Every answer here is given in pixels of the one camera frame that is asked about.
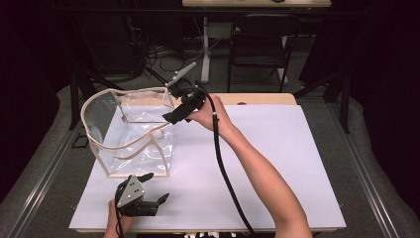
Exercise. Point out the person's right hand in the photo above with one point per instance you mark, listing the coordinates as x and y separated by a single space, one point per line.
211 115

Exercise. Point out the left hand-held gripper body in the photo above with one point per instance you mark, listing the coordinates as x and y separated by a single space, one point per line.
130 195

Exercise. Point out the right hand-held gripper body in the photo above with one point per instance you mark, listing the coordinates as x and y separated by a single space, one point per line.
189 95

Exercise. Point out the clear bag with beige trim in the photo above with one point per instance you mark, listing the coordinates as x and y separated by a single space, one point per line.
132 145

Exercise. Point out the black metal stand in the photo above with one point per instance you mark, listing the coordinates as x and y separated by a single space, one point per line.
345 102
75 99

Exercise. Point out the person's left hand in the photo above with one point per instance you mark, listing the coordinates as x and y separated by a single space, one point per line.
115 221

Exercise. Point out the white-legged desk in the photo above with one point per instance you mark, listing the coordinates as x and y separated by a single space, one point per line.
256 3

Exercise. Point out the wooden table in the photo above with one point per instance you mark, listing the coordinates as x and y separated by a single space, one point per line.
264 98

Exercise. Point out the grey floor rail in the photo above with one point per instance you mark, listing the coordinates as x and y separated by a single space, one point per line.
39 185
366 175

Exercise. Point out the white table mat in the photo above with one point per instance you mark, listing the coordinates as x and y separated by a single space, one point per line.
290 148

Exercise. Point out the black folding chair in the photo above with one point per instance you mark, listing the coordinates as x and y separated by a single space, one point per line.
261 43

